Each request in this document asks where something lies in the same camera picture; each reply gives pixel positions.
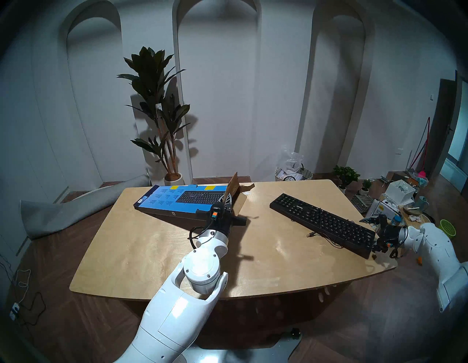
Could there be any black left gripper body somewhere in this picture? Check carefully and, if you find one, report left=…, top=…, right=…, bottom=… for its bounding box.
left=209, top=209, right=248, bottom=237

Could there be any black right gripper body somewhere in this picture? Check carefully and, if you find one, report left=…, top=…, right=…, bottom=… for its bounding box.
left=376, top=215, right=403, bottom=253

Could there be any black computer keyboard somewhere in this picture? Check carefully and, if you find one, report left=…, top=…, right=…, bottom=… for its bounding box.
left=269, top=193, right=377, bottom=260

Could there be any blue cardboard keyboard box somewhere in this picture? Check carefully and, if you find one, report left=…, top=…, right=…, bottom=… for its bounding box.
left=133, top=172, right=256, bottom=222

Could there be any white printed carton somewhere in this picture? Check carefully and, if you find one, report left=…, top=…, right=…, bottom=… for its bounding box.
left=366, top=199, right=401, bottom=224

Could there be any light wooden board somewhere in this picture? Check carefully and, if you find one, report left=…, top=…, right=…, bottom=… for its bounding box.
left=401, top=207, right=431, bottom=224

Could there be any open white carton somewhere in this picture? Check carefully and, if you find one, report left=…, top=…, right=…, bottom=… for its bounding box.
left=385, top=179, right=416, bottom=206

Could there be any bushy small potted plant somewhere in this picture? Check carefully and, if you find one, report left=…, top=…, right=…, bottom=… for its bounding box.
left=333, top=165, right=361, bottom=195

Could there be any clear plastic bag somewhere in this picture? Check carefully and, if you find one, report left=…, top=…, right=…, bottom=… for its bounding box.
left=280, top=146, right=305, bottom=173

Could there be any woven wicker basket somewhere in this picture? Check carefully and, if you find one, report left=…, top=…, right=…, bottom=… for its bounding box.
left=275, top=166, right=314, bottom=182

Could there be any dark wooden door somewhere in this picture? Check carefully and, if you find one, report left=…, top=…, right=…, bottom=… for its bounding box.
left=426, top=70, right=460, bottom=178

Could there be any tall dark green plant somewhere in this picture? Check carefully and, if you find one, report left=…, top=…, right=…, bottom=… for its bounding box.
left=117, top=46, right=192, bottom=175

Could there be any grey rolled mat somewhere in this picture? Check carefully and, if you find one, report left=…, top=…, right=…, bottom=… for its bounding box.
left=20, top=174, right=151, bottom=240

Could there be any grey wire rack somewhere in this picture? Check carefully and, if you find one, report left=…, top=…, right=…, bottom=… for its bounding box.
left=352, top=194, right=374, bottom=214

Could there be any red handled broom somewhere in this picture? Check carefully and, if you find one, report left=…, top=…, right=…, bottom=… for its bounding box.
left=409, top=117, right=432, bottom=179

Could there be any thin floor cable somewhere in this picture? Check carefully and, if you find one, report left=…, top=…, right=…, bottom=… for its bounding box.
left=0, top=256, right=46, bottom=327

